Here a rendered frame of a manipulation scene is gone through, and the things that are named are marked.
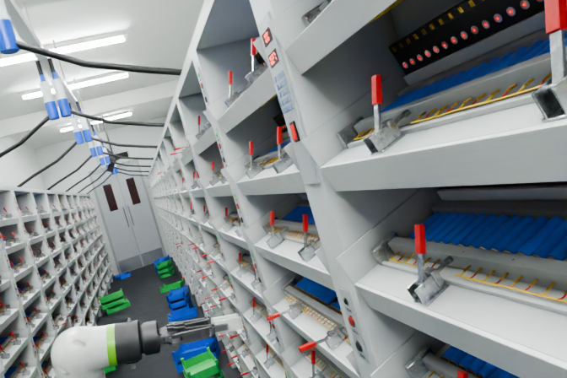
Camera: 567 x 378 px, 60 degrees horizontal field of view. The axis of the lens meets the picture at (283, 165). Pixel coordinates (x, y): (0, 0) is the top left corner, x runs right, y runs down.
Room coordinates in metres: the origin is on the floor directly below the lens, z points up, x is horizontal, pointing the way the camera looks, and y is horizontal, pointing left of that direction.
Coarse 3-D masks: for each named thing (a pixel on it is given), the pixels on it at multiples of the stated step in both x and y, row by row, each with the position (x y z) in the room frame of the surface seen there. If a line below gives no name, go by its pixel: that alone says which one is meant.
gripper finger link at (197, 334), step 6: (192, 330) 1.14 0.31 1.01; (198, 330) 1.14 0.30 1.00; (204, 330) 1.14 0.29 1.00; (174, 336) 1.11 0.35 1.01; (180, 336) 1.12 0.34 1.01; (186, 336) 1.13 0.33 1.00; (192, 336) 1.13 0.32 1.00; (198, 336) 1.14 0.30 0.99; (204, 336) 1.14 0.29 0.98; (210, 336) 1.15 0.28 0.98; (180, 342) 1.12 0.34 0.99; (186, 342) 1.12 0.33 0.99
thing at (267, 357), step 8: (256, 344) 2.10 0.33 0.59; (264, 344) 2.09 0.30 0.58; (256, 352) 2.10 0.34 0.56; (264, 352) 2.07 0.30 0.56; (272, 352) 2.03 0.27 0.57; (264, 360) 2.00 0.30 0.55; (272, 360) 1.93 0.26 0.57; (280, 360) 1.91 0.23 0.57; (264, 368) 1.94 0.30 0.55; (272, 368) 1.90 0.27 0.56; (280, 368) 1.86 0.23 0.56; (272, 376) 1.84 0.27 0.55; (280, 376) 1.80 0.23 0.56
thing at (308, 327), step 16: (288, 272) 1.45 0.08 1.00; (272, 288) 1.43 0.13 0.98; (272, 304) 1.42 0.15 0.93; (288, 304) 1.36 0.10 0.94; (288, 320) 1.28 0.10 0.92; (304, 320) 1.20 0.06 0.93; (320, 320) 1.15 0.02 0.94; (304, 336) 1.19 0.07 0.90; (320, 336) 1.08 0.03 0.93; (336, 352) 0.98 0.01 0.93; (352, 352) 0.85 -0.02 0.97; (352, 368) 0.89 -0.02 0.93
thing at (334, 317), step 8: (288, 288) 1.40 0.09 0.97; (296, 296) 1.31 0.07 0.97; (304, 296) 1.27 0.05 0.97; (304, 304) 1.27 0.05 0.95; (312, 304) 1.20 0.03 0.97; (320, 304) 1.17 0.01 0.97; (320, 312) 1.14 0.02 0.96; (328, 312) 1.10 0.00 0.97; (336, 312) 1.08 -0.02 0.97; (336, 320) 1.04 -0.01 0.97; (328, 328) 1.07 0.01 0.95; (344, 328) 1.01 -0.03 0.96
